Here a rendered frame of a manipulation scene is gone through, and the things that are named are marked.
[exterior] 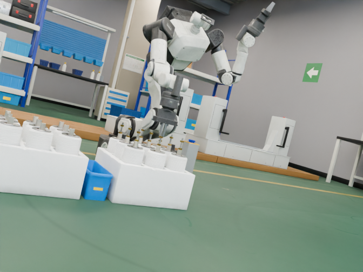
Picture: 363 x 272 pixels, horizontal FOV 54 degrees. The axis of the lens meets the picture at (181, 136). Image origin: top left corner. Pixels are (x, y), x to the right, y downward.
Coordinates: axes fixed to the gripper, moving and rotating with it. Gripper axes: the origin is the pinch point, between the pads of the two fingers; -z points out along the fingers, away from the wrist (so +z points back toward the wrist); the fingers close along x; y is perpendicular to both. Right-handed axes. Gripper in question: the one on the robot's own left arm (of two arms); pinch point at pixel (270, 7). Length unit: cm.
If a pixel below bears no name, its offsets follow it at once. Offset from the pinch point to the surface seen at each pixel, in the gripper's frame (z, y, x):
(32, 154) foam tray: 105, 30, 114
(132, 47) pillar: 170, 255, -541
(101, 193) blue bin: 111, 3, 95
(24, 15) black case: 183, 334, -272
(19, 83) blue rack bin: 274, 282, -260
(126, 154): 95, 6, 84
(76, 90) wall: 381, 365, -647
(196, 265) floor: 88, -41, 130
